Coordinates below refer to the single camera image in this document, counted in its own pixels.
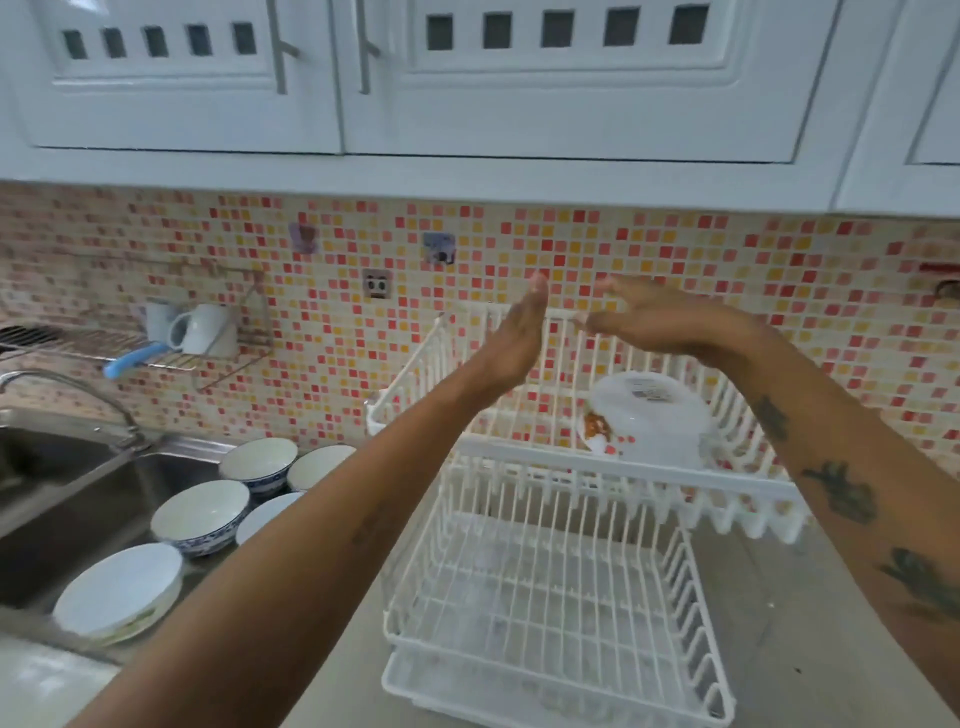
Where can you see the person's right hand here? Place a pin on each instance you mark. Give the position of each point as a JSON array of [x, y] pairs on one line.
[[654, 319]]

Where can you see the person's left hand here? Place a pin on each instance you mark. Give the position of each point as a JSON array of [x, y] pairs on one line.
[[513, 346]]

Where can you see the person's right fingers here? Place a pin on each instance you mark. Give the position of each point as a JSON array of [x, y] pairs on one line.
[[609, 304]]

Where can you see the person's left fingers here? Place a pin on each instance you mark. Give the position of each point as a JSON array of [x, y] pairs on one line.
[[534, 304]]

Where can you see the person's left forearm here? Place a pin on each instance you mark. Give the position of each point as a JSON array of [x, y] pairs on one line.
[[300, 570]]

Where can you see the person's right forearm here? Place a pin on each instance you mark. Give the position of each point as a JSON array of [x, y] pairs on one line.
[[847, 480]]

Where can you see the clear plastic lidded container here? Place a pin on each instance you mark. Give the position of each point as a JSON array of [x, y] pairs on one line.
[[651, 420]]

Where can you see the white upper cabinet door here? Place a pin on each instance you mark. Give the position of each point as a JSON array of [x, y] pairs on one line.
[[585, 82], [937, 82], [172, 75]]

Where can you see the white bowl with blue pattern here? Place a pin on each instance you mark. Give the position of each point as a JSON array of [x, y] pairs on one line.
[[199, 517], [259, 463], [262, 517], [319, 466]]

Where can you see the white mug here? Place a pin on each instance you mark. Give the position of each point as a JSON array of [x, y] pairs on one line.
[[206, 330]]

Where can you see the chrome sink faucet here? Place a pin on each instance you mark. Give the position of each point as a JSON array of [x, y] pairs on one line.
[[75, 397]]

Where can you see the white plate with green rim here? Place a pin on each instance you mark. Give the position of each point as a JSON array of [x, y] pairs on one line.
[[118, 592]]

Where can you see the stainless steel sink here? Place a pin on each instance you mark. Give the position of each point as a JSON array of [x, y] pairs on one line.
[[67, 510]]

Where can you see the clear adhesive wall hook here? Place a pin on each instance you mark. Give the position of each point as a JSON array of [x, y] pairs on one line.
[[439, 248], [304, 238]]

